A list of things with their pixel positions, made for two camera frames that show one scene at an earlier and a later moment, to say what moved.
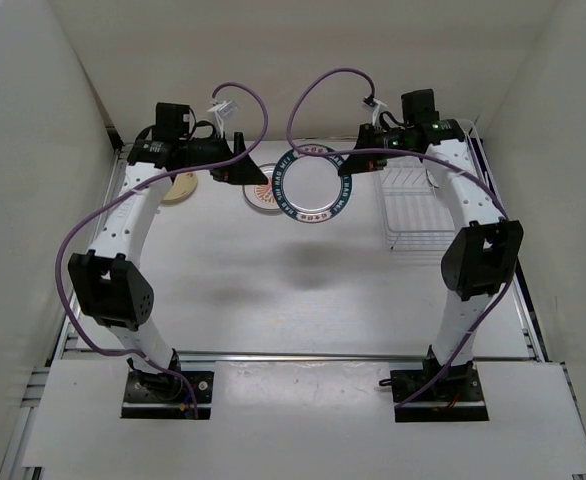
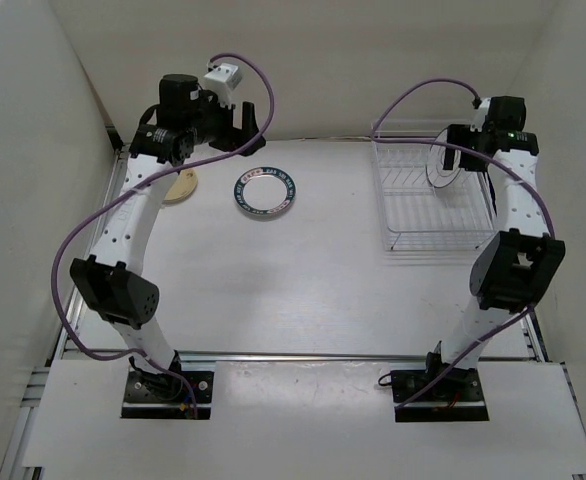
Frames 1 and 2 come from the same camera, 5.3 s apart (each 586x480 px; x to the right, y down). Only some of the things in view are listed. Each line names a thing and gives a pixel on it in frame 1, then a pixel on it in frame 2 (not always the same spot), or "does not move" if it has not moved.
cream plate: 184,187 does not move
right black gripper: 363,163 → 463,133
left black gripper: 240,172 → 232,139
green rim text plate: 310,189 → 264,190
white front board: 294,416 does not move
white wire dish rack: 416,215 does not move
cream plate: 184,186 does not move
